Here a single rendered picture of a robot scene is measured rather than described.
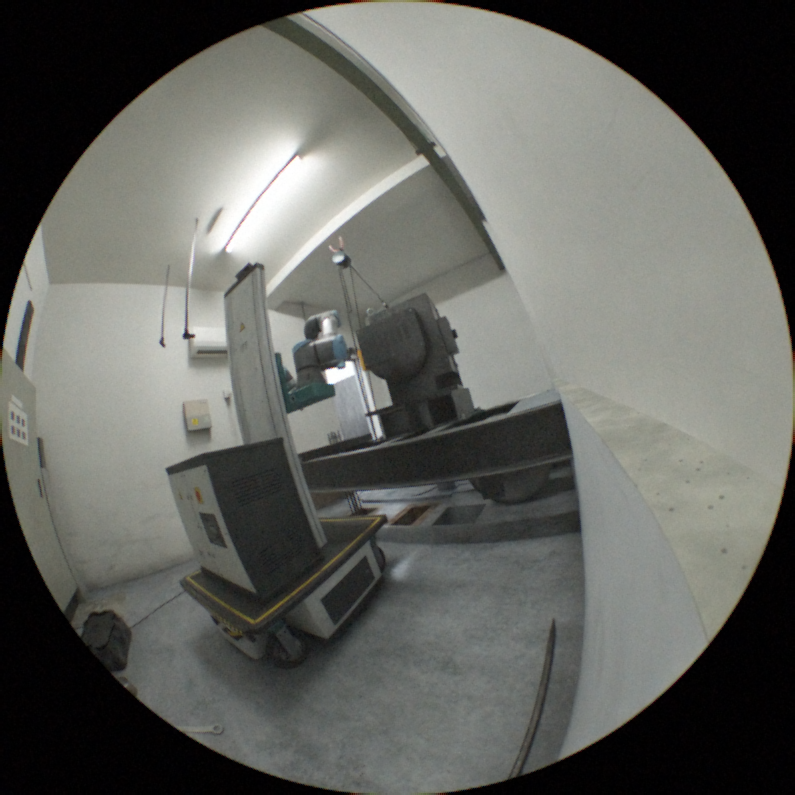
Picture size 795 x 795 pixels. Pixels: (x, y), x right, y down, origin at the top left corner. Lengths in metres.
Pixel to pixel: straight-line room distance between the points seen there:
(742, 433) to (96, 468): 2.96
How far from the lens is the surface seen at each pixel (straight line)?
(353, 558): 1.14
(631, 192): 0.18
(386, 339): 1.79
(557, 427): 1.22
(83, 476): 2.87
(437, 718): 0.87
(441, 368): 1.78
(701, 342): 0.17
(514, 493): 1.83
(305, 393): 1.17
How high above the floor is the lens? 0.79
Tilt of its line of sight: 5 degrees up
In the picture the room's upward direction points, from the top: 16 degrees counter-clockwise
